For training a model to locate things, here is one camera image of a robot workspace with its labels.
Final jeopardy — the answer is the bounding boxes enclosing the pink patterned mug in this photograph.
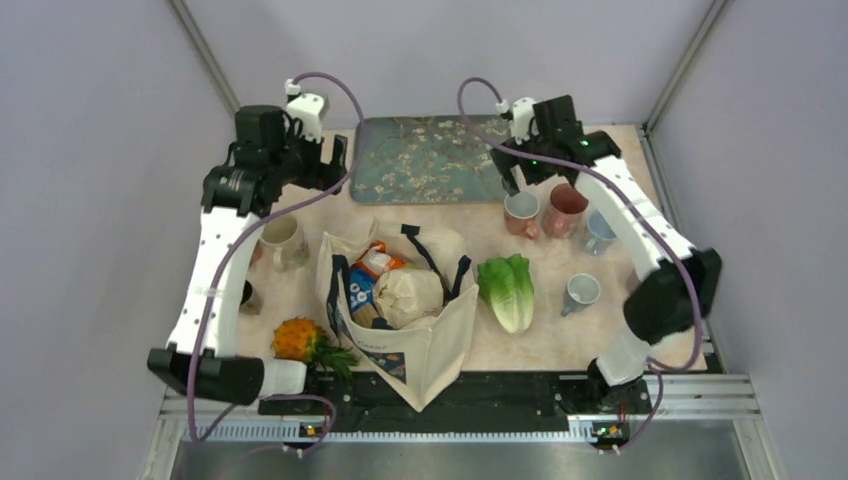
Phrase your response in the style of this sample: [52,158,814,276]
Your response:
[542,183,589,239]

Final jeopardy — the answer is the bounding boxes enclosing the salmon pink mug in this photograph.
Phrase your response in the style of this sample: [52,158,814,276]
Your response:
[249,242,263,268]
[503,191,541,240]

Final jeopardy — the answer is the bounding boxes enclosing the cream dragon print mug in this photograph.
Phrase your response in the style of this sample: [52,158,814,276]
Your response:
[259,214,310,272]

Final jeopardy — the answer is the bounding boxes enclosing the light blue mug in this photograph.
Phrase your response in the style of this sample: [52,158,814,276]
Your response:
[581,210,618,256]

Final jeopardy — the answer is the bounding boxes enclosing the white ceramic mug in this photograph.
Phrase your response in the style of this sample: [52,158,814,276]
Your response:
[561,273,601,317]

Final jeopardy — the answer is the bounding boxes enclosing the brown striped mug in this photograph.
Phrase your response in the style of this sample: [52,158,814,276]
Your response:
[239,281,263,316]

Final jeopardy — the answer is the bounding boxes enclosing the cream canvas tote bag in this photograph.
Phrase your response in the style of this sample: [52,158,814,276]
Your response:
[316,220,479,412]

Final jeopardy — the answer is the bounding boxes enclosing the mauve purple mug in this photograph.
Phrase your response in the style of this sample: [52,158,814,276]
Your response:
[625,271,641,295]

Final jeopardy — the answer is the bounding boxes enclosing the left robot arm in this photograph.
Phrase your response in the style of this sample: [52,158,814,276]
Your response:
[147,94,347,405]

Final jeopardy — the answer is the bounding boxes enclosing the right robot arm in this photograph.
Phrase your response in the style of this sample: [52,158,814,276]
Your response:
[491,95,722,412]

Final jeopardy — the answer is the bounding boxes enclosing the teal floral serving tray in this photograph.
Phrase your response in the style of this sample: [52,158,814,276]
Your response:
[350,115,506,205]

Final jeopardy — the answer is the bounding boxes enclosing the green romaine lettuce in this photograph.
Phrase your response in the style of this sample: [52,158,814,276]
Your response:
[477,253,535,334]

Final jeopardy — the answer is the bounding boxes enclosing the orange snack packet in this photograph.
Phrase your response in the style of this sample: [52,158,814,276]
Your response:
[354,240,407,279]

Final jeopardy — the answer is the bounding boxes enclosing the blue cookie snack bag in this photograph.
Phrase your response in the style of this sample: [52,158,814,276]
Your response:
[347,266,377,314]

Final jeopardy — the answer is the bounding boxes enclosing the pineapple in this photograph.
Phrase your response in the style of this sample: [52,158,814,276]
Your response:
[270,317,359,380]

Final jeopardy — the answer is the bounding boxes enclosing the cream paper wrapped package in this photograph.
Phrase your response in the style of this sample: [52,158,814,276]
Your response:
[373,268,444,330]

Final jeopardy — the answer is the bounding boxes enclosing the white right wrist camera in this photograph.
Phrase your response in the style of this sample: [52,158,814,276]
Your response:
[496,97,538,145]

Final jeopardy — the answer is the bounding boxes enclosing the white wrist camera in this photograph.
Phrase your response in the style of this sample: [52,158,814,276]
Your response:
[284,79,329,144]
[496,97,538,145]

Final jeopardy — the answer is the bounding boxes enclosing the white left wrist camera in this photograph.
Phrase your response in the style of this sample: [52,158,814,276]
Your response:
[284,79,329,144]

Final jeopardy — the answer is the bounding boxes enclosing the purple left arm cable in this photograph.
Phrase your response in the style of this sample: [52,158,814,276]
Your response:
[185,71,367,458]

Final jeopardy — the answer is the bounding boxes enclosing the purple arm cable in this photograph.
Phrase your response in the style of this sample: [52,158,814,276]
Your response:
[456,77,705,455]
[185,71,367,458]

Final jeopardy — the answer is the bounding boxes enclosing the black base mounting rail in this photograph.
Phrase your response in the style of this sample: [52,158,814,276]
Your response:
[248,368,654,435]

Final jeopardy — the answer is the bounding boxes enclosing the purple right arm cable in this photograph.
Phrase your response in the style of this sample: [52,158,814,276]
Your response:
[456,77,705,455]

